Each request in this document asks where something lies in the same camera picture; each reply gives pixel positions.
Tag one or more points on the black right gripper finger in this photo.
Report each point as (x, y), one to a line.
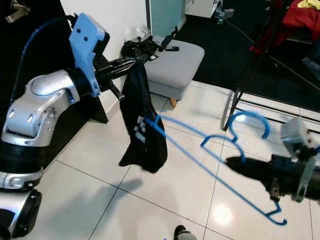
(250, 162)
(255, 173)

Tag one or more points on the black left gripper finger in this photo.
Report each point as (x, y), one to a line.
(121, 73)
(122, 62)

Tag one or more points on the blue clothes hanger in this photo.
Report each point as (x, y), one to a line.
(250, 112)

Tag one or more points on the black printed jersey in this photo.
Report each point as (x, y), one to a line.
(145, 145)

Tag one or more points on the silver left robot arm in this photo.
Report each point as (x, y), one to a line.
(40, 110)

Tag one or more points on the grey ottoman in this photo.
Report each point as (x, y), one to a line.
(180, 65)

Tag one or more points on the teal glass door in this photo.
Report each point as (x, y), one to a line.
(165, 17)

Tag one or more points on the white cabinet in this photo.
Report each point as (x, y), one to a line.
(202, 7)

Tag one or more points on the black metal clothes rack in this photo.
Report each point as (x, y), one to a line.
(255, 65)

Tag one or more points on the black floor mat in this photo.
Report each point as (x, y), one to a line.
(220, 55)

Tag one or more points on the blue denim jeans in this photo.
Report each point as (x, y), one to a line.
(312, 65)

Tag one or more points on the small grey device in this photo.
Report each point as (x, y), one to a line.
(224, 15)

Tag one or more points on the red shirt with yellow print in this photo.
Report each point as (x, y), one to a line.
(300, 20)

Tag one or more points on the white blue left wrist camera mount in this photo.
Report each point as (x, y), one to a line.
(87, 45)

